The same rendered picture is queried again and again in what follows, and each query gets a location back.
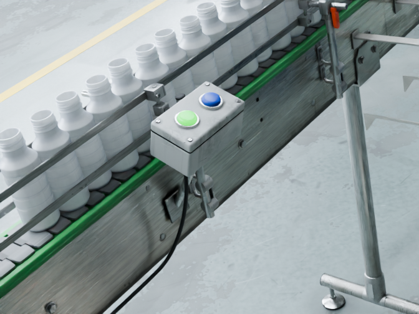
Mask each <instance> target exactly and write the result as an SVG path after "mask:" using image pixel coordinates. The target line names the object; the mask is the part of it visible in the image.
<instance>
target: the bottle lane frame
mask: <svg viewBox="0 0 419 314"><path fill-rule="evenodd" d="M339 22H340V27H339V28H338V29H336V28H334V29H335V38H336V43H337V52H338V58H339V61H341V62H342V63H343V64H344V65H345V69H344V71H343V74H344V81H345V82H346V83H347V89H348V88H350V87H351V86H352V85H353V84H354V83H355V82H356V81H357V71H356V66H355V55H356V52H357V49H358V48H359V47H360V46H361V45H362V44H364V43H365V42H366V40H360V43H361V44H360V45H359V46H358V47H357V48H356V49H355V50H353V45H352V35H351V33H353V32H354V31H355V30H357V29H359V32H360V33H364V34H376V35H382V36H394V37H405V36H406V35H407V34H408V33H409V32H411V31H412V30H413V29H414V28H415V27H416V26H417V25H419V6H417V5H409V4H402V9H401V10H400V11H398V12H397V13H396V14H395V10H394V3H393V0H354V1H352V3H351V4H349V5H348V9H346V10H345V9H343V10H342V11H340V12H339ZM306 37H307V38H306V39H305V40H304V41H302V42H301V43H300V44H297V46H296V47H295V48H293V49H292V50H291V51H290V52H286V55H285V56H284V57H282V58H281V59H280V60H275V61H276V63H275V64H274V65H272V66H271V67H270V68H268V69H265V72H263V73H262V74H261V75H260V76H258V77H254V80H253V81H252V82H251V83H249V84H248V85H247V86H242V88H243V89H242V90H240V91H239V92H238V93H237V94H236V95H234V96H235V97H238V98H239V99H241V100H243V101H244V102H245V104H244V114H243V123H242V129H241V133H240V134H239V135H238V136H237V137H236V138H235V139H234V140H232V141H231V142H230V143H229V144H227V145H226V146H225V147H224V148H223V149H222V150H221V151H219V152H218V153H217V154H215V155H214V156H213V157H212V158H211V159H210V160H209V161H207V162H206V163H205V164H204V165H203V169H204V172H205V175H208V176H211V177H212V178H213V181H214V185H213V191H214V196H215V197H216V198H217V199H218V202H219V206H218V207H217V208H219V207H220V205H222V204H223V203H224V202H225V201H226V200H227V199H228V198H230V197H231V196H232V195H233V194H234V193H235V192H236V191H237V190H238V189H239V188H240V187H241V186H242V185H244V184H245V183H246V182H247V181H248V180H249V179H250V178H252V177H253V176H254V175H255V174H256V173H257V172H258V171H259V170H260V169H261V168H262V167H263V166H264V165H265V164H267V163H268V162H269V161H270V160H271V159H272V158H273V157H275V155H277V154H278V152H280V151H281V150H282V149H283V148H284V147H285V146H286V145H287V144H288V143H290V142H291V141H292V140H293V139H294V138H295V137H296V136H297V135H298V134H299V133H300V132H301V131H302V130H303V129H305V128H306V127H307V126H308V125H309V124H310V123H311V122H313V121H314V120H315V119H316V118H317V117H318V116H319V115H320V114H321V113H322V112H323V111H324V110H325V109H326V108H328V107H329V106H330V105H331V104H332V103H333V102H334V101H336V100H337V98H336V96H335V93H334V92H333V91H332V86H333V84H331V83H326V82H325V81H324V79H322V80H321V79H320V71H319V67H320V66H321V65H322V64H323V63H322V62H321V61H318V58H317V50H316V48H318V47H319V46H320V45H321V46H322V49H323V55H324V58H323V59H324V60H325V61H326V62H331V60H330V51H329V43H328V38H327V29H326V24H324V25H323V26H322V27H320V28H319V29H316V31H315V32H314V33H313V34H311V35H310V36H306ZM347 89H346V90H347ZM346 90H345V91H346ZM345 91H343V93H344V92H345ZM149 158H151V157H149ZM135 170H136V173H135V174H134V175H133V176H132V177H131V178H129V179H128V180H126V181H119V182H120V183H121V185H120V186H119V187H118V188H117V189H115V190H114V191H112V192H111V193H110V194H105V193H103V194H104V195H105V198H103V199H102V200H101V201H100V202H99V203H97V204H96V205H95V206H93V207H90V206H86V207H87V208H88V209H89V210H88V211H87V212H86V213H85V214H84V215H82V216H81V217H80V218H78V219H77V220H72V219H68V220H69V221H71V225H70V226H69V227H67V228H66V229H64V230H63V231H62V232H61V233H60V234H54V233H50V234H52V235H53V236H54V238H53V239H52V240H50V241H49V242H48V243H47V244H46V245H44V246H43V247H42V248H40V249H38V248H35V247H31V248H33V249H34V250H35V253H34V254H33V255H31V256H30V257H29V258H28V259H26V260H25V261H24V262H23V263H21V264H19V263H15V262H12V263H13V264H14V265H16V268H15V269H14V270H13V271H11V272H10V273H9V274H7V275H6V276H5V277H4V278H2V279H0V314H103V313H104V312H105V311H106V310H107V309H108V308H110V307H111V306H112V305H113V304H114V303H115V302H116V301H117V300H118V299H119V298H120V297H121V296H122V295H124V294H125V293H126V292H127V291H128V290H129V289H130V288H132V287H133V286H134V285H135V284H136V283H137V282H138V281H139V280H140V279H141V278H142V277H143V276H144V275H145V274H147V273H148V272H149V271H150V270H151V269H152V268H153V267H154V266H156V264H157V263H159V261H161V260H162V259H163V258H164V257H165V256H166V255H167V254H168V253H169V252H170V250H171V248H172V245H173V243H174V241H175V238H176V235H177V233H178V229H179V226H180V222H181V216H180V217H179V218H178V219H177V220H176V221H175V222H174V223H171V220H170V217H169V214H168V210H167V208H166V204H165V200H166V199H167V198H168V197H170V196H171V195H172V194H173V193H174V192H175V191H176V190H178V189H179V188H180V186H181V183H182V181H183V178H184V175H183V174H182V173H180V172H179V171H177V170H175V169H174V168H172V167H171V166H169V165H167V164H166V163H164V162H162V161H160V160H159V159H158V158H151V161H150V162H149V163H148V164H147V165H146V166H144V167H143V168H142V169H135ZM188 202H189V205H190V208H189V209H188V210H187V212H186V217H185V223H184V226H183V230H182V233H181V236H180V239H179V241H178V244H179V243H180V242H181V241H182V240H183V239H185V238H186V237H187V236H188V235H189V234H190V233H191V232H193V231H194V230H195V229H196V228H197V227H198V226H199V225H200V224H201V223H202V222H203V221H204V220H205V219H207V217H206V214H205V212H204V211H203V210H202V208H201V206H200V204H201V202H202V199H200V198H197V197H195V195H194V194H193V193H190V192H189V189H188ZM217 208H216V209H215V210H217ZM215 210H214V211H215ZM178 244H177V245H178Z"/></svg>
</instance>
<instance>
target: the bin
mask: <svg viewBox="0 0 419 314"><path fill-rule="evenodd" d="M393 3H394V10H395V14H396V13H397V12H398V11H400V10H401V9H402V4H409V5H417V6H419V0H393ZM351 35H352V45H353V50H355V49H356V48H357V47H358V46H359V45H360V44H361V43H360V40H369V41H375V42H386V43H392V44H403V45H414V46H419V39H412V38H406V37H394V36H382V35H376V34H364V33H360V32H359V29H357V30H355V31H354V32H353V33H351ZM414 79H415V80H419V77H413V76H408V75H403V87H404V92H406V91H407V89H408V88H409V86H410V85H411V83H412V82H413V80H414ZM375 118H379V119H383V120H390V121H397V122H400V123H408V124H411V125H418V126H419V122H415V121H408V120H401V119H397V118H390V117H383V116H380V115H373V114H368V113H364V120H365V129H366V130H368V129H369V128H370V126H371V124H372V123H373V121H374V119H375Z"/></svg>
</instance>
